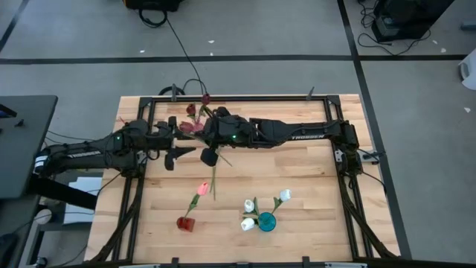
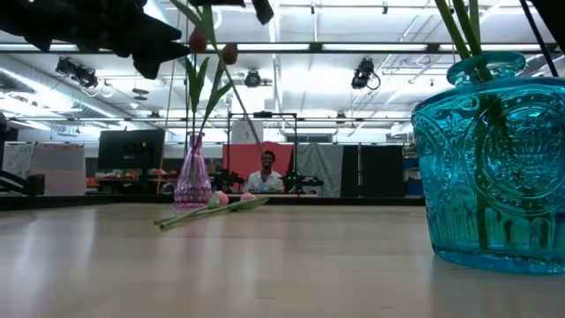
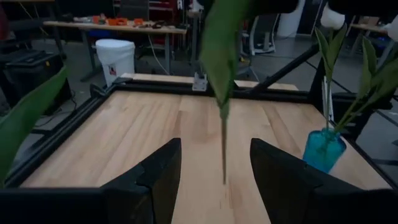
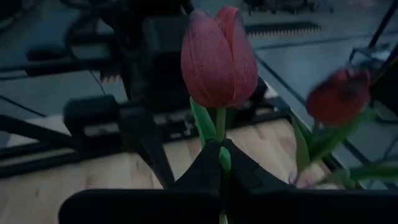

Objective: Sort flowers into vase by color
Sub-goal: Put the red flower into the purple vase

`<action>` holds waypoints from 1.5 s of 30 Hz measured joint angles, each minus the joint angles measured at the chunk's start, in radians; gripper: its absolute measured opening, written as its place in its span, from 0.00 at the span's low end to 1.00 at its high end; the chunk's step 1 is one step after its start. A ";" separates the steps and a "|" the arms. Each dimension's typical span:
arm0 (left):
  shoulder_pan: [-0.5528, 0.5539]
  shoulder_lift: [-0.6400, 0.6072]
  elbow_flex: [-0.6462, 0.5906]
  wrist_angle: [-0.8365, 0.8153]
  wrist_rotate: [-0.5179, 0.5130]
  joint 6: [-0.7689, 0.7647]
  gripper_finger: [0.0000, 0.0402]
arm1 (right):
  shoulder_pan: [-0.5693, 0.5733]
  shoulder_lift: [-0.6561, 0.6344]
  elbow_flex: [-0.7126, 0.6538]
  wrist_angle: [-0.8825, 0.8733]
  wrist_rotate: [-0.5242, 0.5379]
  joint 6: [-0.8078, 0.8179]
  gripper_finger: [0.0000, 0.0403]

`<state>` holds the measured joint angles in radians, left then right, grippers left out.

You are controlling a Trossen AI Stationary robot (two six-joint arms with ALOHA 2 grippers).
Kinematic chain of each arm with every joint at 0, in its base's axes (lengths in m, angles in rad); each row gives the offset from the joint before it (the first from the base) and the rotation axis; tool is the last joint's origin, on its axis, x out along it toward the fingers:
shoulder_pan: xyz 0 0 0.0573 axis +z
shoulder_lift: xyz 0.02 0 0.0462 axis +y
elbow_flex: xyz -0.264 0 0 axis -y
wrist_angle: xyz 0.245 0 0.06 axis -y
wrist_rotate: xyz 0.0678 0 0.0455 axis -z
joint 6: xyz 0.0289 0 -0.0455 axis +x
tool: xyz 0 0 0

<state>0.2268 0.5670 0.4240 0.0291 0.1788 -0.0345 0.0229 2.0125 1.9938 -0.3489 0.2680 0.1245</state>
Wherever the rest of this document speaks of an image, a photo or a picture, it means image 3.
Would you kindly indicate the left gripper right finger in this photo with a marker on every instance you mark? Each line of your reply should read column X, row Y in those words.
column 280, row 186

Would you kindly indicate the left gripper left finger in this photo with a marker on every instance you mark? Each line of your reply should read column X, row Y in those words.
column 164, row 174

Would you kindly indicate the dark red artificial tulip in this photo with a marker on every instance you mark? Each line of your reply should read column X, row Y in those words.
column 222, row 62
column 25, row 124

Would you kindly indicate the blue embossed glass vase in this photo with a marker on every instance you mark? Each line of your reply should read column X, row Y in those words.
column 323, row 152

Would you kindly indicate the white bin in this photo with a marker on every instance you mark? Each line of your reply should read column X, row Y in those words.
column 115, row 59

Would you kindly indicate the wooden workbench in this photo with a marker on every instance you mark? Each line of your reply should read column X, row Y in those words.
column 124, row 28

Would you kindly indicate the white chair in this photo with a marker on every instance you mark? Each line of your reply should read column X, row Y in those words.
column 262, row 34

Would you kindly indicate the orange parts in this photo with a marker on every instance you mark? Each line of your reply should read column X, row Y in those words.
column 116, row 21

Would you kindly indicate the black storage case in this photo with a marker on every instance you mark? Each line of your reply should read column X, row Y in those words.
column 28, row 71

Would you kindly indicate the silver mounting bracket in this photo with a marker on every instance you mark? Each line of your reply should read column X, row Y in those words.
column 199, row 82

